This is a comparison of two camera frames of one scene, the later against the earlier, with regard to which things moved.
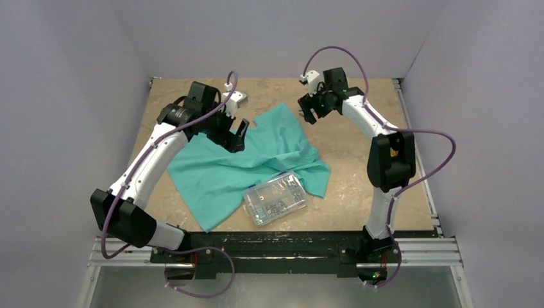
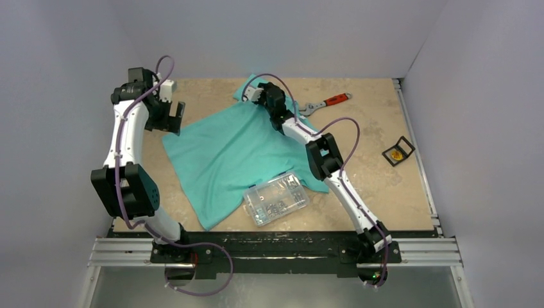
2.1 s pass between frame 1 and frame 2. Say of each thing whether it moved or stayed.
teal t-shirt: moved
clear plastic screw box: stayed
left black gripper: moved
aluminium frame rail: stayed
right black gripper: moved
